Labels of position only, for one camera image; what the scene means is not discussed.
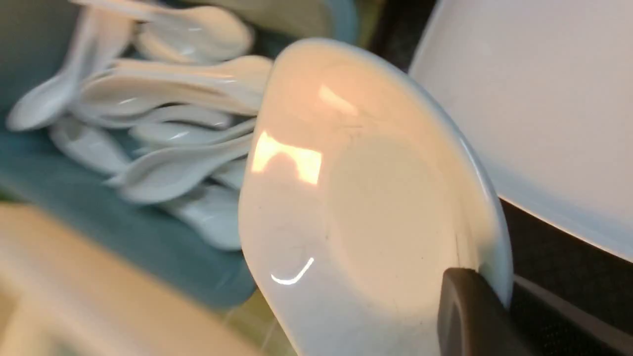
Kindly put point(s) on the white spoon front left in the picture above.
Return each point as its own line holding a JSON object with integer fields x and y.
{"x": 212, "y": 212}

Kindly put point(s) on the white ceramic soup spoon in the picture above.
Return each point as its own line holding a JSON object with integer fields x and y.
{"x": 169, "y": 173}

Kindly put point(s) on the white bowl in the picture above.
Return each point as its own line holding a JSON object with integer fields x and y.
{"x": 359, "y": 192}

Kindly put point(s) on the white square rice plate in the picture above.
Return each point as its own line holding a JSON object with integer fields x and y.
{"x": 542, "y": 89}

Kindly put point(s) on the large white plastic tub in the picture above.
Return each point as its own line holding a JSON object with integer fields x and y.
{"x": 68, "y": 291}

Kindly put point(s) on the white spoon top of bin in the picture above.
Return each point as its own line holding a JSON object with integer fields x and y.
{"x": 187, "y": 35}

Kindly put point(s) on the teal plastic spoon bin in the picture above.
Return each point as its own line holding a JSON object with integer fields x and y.
{"x": 35, "y": 35}

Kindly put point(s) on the white spoon far left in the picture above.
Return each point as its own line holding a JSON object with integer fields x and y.
{"x": 92, "y": 147}

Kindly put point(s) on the green checkered tablecloth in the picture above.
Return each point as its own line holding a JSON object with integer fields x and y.
{"x": 255, "y": 322}

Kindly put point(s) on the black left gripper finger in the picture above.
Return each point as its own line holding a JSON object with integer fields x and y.
{"x": 471, "y": 320}

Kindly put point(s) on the white spoon right upright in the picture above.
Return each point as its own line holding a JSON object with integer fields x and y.
{"x": 99, "y": 37}

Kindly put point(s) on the white spoon centre large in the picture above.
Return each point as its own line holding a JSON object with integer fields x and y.
{"x": 134, "y": 86}

